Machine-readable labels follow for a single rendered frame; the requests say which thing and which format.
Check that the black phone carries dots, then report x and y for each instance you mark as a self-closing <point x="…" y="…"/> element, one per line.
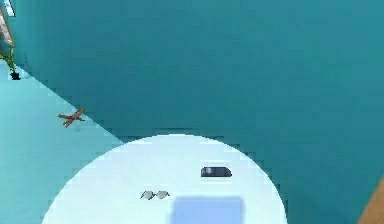
<point x="216" y="172"/>

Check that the grey eyeglasses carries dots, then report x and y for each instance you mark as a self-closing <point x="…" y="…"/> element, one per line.
<point x="161" y="194"/>

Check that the pale blue book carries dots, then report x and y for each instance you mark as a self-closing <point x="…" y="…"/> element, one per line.
<point x="207" y="210"/>

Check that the round white table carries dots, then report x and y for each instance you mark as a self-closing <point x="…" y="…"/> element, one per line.
<point x="110" y="176"/>

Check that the brown toy airplane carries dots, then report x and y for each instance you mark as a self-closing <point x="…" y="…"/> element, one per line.
<point x="73" y="117"/>

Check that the green house plant black pot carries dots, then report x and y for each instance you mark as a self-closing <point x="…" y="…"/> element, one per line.
<point x="12" y="68"/>

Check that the brown wooden furniture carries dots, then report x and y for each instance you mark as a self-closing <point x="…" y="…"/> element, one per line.
<point x="374" y="208"/>

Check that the white window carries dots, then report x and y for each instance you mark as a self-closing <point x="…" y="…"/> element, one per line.
<point x="9" y="7"/>

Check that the framed wall picture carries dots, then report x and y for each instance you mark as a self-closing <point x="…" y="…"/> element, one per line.
<point x="5" y="29"/>

